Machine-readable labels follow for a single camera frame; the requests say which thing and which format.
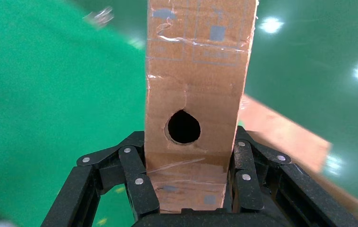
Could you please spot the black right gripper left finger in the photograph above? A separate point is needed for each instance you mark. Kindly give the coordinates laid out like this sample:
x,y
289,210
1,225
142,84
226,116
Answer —
x,y
75,188

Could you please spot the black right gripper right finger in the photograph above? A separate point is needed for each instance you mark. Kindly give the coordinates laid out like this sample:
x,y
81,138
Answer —
x,y
307,194

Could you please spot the narrow cardboard box with hole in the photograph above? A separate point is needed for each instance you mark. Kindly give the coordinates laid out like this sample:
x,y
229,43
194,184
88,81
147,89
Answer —
x,y
194,78

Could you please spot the large open cardboard carton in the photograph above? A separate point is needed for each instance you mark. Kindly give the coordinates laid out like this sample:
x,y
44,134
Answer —
x,y
285,134

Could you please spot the green table cloth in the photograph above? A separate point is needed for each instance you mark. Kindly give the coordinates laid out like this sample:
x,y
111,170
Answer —
x,y
41,94

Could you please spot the silver binder clip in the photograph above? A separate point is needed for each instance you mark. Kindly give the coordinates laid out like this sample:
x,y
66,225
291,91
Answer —
x,y
99,16

